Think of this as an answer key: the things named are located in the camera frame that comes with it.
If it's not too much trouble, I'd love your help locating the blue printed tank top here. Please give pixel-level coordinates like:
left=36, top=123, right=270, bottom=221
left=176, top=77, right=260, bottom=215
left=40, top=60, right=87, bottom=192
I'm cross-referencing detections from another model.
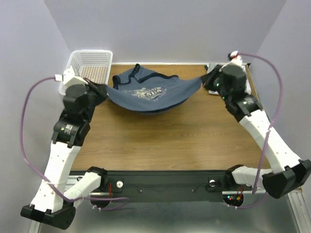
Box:
left=106, top=64, right=202, bottom=113

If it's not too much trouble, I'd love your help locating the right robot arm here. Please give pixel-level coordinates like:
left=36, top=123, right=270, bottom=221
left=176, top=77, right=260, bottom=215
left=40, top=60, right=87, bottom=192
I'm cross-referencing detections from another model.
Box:
left=201, top=64, right=311, bottom=199

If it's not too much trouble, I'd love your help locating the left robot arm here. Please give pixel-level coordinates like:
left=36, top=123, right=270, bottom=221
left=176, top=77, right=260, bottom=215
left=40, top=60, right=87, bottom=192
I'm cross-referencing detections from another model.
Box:
left=20, top=79, right=108, bottom=230

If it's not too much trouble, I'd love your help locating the grey folded tank top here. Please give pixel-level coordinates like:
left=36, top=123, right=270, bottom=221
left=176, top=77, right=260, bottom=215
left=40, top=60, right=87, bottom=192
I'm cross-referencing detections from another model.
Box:
left=205, top=63, right=219, bottom=73

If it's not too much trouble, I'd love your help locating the white plastic laundry basket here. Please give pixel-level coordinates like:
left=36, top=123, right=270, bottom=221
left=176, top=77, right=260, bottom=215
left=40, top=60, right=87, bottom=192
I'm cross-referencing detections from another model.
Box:
left=58, top=50, right=113, bottom=95

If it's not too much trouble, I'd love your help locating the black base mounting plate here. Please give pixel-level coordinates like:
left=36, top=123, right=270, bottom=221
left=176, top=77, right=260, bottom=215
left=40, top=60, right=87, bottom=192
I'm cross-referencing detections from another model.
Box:
left=82, top=169, right=253, bottom=204

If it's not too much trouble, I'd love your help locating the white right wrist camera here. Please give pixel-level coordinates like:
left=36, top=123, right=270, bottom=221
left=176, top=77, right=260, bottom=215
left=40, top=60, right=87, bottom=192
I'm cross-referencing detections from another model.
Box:
left=227, top=50, right=243, bottom=67

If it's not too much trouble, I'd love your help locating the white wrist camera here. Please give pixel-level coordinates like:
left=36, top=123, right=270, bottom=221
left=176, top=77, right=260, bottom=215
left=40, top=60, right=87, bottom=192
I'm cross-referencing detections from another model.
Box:
left=54, top=66, right=87, bottom=87
left=227, top=50, right=243, bottom=67

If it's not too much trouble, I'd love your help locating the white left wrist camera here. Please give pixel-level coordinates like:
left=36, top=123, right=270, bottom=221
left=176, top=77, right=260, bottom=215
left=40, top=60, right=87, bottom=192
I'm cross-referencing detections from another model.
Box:
left=54, top=66, right=87, bottom=87

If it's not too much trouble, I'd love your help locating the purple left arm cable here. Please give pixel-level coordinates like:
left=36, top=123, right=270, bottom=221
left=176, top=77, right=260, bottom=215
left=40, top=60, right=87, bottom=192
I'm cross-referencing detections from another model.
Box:
left=19, top=75, right=129, bottom=211

